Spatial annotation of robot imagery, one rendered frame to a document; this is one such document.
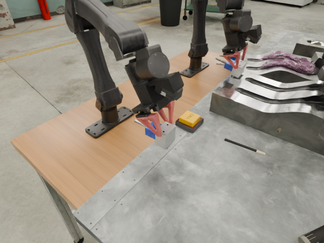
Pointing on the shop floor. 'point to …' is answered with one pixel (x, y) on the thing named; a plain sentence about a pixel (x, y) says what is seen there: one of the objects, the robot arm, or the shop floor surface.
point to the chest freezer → (293, 2)
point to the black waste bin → (170, 12)
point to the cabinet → (129, 3)
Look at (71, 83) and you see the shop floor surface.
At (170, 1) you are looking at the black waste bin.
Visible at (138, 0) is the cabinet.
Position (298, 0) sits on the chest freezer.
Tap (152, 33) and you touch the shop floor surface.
